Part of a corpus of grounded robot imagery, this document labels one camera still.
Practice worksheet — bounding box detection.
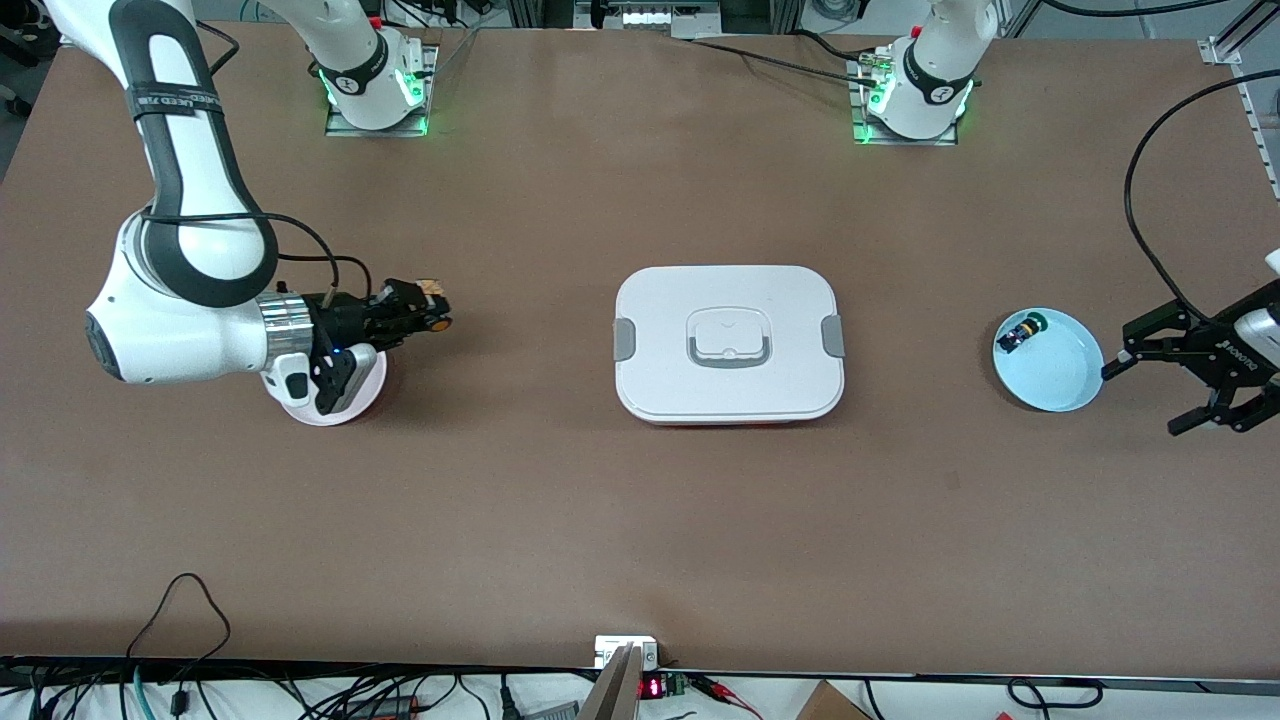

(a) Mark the light blue round plate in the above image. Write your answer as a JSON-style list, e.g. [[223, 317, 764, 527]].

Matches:
[[992, 307, 1106, 413]]

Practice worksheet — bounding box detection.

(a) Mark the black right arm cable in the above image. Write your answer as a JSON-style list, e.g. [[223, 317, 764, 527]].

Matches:
[[140, 210, 373, 311]]

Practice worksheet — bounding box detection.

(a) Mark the small white box device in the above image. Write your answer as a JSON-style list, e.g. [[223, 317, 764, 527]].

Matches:
[[594, 635, 661, 671]]

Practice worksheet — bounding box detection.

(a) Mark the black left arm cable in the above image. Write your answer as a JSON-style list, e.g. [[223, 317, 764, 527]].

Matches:
[[1122, 68, 1280, 323]]

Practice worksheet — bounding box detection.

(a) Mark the pink round plate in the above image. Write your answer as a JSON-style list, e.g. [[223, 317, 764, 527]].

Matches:
[[260, 345, 389, 428]]

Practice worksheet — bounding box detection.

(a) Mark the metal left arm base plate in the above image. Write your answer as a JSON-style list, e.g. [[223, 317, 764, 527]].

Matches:
[[848, 50, 961, 148]]

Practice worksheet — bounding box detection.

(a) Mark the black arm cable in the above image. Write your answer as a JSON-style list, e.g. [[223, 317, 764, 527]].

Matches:
[[140, 210, 373, 311], [1122, 68, 1280, 323]]

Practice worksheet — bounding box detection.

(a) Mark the grey slanted bar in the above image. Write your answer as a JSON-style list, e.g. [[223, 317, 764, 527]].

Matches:
[[578, 645, 646, 720]]

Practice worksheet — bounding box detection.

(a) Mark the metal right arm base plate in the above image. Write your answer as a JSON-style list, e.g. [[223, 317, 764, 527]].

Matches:
[[325, 45, 439, 138]]

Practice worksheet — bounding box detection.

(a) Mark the perforated aluminium strip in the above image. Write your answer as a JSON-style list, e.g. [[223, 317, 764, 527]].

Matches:
[[1198, 0, 1280, 201]]

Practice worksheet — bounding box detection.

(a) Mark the white lidded lunch box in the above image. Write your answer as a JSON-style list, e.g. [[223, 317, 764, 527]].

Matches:
[[612, 264, 847, 429]]

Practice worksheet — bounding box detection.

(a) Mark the thick black table cable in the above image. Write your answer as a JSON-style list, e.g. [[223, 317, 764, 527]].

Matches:
[[685, 30, 886, 91]]

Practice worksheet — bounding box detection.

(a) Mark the metal equipment rack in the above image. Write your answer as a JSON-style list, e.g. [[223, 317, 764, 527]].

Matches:
[[505, 0, 806, 39]]

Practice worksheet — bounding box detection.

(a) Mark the brown cardboard piece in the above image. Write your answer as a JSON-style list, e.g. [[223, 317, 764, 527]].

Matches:
[[795, 680, 871, 720]]

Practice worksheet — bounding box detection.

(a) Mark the thin black looped cable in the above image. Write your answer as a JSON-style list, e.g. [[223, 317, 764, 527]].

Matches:
[[125, 572, 233, 691]]

